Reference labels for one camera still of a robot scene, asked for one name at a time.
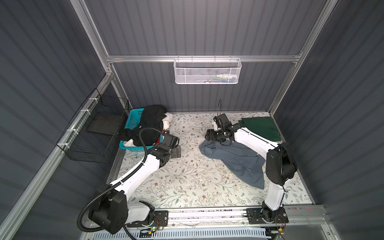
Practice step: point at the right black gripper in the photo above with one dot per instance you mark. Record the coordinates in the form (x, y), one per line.
(210, 135)

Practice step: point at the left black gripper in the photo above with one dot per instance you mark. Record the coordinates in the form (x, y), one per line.
(176, 152)

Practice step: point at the grey-blue t-shirt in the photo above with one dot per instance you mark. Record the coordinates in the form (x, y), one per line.
(243, 162)

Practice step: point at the teal plastic laundry basket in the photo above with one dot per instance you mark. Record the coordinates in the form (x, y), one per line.
(132, 126)

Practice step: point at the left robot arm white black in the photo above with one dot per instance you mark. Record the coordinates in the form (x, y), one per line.
(110, 210)

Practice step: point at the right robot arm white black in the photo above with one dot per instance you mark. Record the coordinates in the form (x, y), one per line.
(280, 165)

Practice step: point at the red garment in basket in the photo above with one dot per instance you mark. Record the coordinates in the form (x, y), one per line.
(161, 137)

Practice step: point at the black t-shirt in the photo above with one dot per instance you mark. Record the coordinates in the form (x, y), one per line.
(150, 124)

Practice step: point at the white garment in basket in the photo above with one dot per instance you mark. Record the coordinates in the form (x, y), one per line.
(166, 124)

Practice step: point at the folded dark green t-shirt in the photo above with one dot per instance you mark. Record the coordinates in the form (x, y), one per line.
(262, 126)

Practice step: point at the white bottle in wire basket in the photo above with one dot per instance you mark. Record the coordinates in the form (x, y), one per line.
(230, 77)

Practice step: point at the white wire wall basket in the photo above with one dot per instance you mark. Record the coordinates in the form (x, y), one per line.
(204, 71)

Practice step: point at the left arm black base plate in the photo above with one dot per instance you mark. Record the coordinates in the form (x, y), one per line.
(155, 219)

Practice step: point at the black wire side basket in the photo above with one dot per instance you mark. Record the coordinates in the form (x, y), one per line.
(94, 135)

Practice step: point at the white slotted cable duct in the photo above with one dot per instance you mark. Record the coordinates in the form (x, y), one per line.
(236, 233)

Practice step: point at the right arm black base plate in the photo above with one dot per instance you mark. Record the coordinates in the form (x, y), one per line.
(266, 216)

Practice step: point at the aluminium front rail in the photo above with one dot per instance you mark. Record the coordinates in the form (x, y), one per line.
(301, 215)

